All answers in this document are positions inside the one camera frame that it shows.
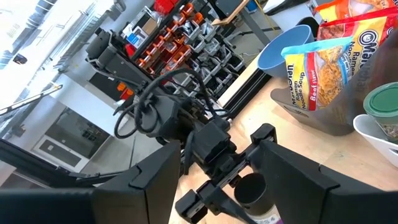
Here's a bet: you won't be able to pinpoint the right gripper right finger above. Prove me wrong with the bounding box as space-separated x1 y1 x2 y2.
248 139 398 224

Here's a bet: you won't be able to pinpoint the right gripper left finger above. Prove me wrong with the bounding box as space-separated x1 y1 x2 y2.
93 139 182 224

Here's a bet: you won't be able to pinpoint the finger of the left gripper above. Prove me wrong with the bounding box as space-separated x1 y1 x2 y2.
250 123 278 149
175 180 259 224

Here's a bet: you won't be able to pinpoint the black-lid purple-label spice jar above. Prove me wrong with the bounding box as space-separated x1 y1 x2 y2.
233 172 284 224

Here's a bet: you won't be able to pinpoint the blue yellow ramen packet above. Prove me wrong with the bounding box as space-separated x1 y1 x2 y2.
281 35 355 112

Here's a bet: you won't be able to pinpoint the green-lid spice jar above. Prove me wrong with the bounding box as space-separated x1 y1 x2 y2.
363 82 398 141

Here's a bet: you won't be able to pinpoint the red yellow ramen packet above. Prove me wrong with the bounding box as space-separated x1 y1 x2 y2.
317 6 398 82

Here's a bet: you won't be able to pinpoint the orange white ramen packet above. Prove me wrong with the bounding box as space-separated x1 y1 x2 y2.
315 0 398 23

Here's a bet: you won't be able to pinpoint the gray plastic bin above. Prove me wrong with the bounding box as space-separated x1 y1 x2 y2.
269 29 398 137

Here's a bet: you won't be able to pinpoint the blue bowl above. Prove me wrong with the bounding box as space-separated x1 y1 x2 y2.
257 24 315 78

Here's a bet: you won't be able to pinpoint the white plastic bin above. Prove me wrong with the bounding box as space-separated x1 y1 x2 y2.
353 113 398 169

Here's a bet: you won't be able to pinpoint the white cabinet dark panels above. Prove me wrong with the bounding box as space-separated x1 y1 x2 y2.
30 107 112 174

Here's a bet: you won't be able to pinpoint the shelf rack with orange bins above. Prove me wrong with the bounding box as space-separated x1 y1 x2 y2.
123 0 248 94

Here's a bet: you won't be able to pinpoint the wooden top work desk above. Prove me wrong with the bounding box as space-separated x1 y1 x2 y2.
211 0 282 47

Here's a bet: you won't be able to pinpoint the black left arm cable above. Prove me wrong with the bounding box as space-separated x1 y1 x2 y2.
113 67 231 139

